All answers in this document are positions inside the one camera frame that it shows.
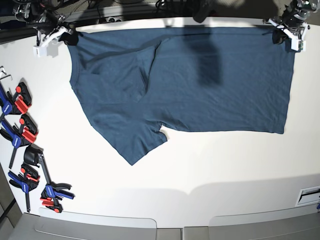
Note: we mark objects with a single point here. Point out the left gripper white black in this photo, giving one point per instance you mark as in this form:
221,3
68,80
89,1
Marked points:
291,25

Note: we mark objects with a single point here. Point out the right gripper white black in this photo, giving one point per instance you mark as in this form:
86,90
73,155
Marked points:
51,27

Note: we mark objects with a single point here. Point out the dark blue T-shirt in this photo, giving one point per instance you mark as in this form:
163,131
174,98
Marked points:
132,82

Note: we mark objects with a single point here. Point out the blue red bar clamp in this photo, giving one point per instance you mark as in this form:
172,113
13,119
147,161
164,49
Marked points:
23,136
27,181
16,104

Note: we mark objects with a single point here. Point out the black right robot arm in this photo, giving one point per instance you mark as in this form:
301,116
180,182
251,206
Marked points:
28,10

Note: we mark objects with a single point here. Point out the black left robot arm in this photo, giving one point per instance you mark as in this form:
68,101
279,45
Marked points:
309,5

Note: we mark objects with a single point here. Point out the silver metal hook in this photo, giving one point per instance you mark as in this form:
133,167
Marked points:
4,74

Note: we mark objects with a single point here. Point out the blue black bar clamp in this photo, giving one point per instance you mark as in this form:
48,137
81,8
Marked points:
53,192

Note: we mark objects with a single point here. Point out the grey chair back left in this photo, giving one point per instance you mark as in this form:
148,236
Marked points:
33,227

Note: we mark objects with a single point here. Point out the grey chair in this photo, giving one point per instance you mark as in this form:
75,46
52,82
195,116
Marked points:
298,223
33,227

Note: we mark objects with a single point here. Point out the grey chair back right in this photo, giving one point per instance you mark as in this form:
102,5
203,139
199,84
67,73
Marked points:
298,223

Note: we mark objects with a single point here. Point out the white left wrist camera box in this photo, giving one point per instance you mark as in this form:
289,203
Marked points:
298,45

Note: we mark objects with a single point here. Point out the aluminium frame rail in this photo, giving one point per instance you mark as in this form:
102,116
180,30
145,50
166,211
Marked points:
95,13

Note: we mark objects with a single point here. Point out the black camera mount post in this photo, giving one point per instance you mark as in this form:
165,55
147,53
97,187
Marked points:
202,9

